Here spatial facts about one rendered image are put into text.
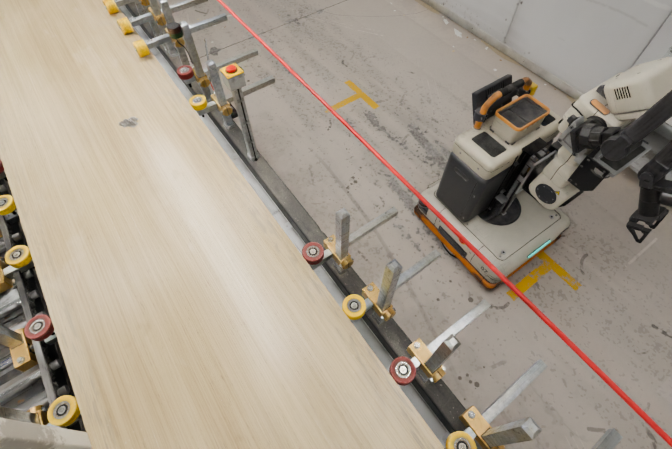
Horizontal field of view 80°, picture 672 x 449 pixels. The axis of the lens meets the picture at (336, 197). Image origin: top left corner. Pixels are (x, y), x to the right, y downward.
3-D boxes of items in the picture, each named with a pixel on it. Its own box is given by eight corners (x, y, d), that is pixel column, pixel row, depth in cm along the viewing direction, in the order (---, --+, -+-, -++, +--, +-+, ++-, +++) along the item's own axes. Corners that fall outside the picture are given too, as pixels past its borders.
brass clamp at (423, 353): (418, 340, 139) (420, 336, 135) (445, 374, 133) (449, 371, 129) (404, 351, 137) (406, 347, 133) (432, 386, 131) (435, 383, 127)
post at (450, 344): (421, 370, 148) (453, 332, 108) (428, 378, 146) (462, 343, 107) (414, 376, 147) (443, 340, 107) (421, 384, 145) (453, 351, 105)
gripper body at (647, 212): (666, 212, 135) (669, 193, 131) (651, 227, 131) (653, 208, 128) (644, 206, 140) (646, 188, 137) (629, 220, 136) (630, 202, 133)
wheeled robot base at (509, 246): (410, 213, 259) (416, 190, 238) (479, 169, 279) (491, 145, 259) (487, 295, 227) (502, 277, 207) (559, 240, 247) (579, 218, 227)
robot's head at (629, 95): (597, 85, 141) (644, 74, 127) (632, 64, 147) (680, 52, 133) (609, 122, 144) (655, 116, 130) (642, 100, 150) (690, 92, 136)
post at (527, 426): (474, 432, 134) (531, 416, 94) (481, 442, 132) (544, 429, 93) (466, 440, 133) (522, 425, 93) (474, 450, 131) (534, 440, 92)
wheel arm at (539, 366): (535, 360, 136) (540, 357, 132) (543, 369, 134) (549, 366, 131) (443, 448, 121) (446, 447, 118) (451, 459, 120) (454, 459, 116)
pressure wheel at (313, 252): (321, 275, 152) (320, 262, 143) (301, 271, 153) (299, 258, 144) (326, 257, 157) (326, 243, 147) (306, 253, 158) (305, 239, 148)
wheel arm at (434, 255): (433, 253, 159) (435, 248, 155) (439, 259, 157) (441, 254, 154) (345, 316, 144) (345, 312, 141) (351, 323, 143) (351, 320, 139)
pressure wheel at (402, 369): (403, 395, 129) (409, 389, 119) (382, 380, 131) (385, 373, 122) (414, 373, 132) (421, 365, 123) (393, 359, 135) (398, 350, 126)
